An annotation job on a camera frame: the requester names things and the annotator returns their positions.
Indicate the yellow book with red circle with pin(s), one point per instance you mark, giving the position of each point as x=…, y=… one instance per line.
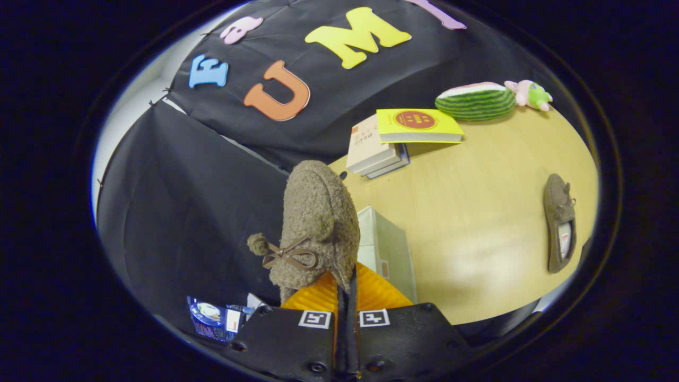
x=419, y=124

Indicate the white thin book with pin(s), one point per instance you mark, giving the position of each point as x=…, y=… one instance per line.
x=390, y=163

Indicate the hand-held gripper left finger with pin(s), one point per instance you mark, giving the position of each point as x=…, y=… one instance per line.
x=286, y=345

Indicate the pink and green plush toy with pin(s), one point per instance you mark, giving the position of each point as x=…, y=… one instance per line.
x=533, y=95

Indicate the beige paperback book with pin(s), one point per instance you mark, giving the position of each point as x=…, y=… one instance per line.
x=366, y=143

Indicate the watermelon slice plush toy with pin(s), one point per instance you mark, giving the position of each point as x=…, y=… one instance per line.
x=475, y=102

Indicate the grey-green storage box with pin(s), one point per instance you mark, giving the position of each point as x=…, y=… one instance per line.
x=387, y=249

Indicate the brown fleece shoe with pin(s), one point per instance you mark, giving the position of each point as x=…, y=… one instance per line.
x=557, y=204
x=315, y=212

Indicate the white rounded panel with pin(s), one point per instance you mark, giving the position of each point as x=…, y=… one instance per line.
x=257, y=301

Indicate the blue-edged book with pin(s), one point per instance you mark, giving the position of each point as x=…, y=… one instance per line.
x=398, y=167

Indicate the blue printed package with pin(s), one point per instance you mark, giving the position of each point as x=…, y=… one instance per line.
x=212, y=318

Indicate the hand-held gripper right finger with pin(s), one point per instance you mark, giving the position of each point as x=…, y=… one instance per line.
x=408, y=339

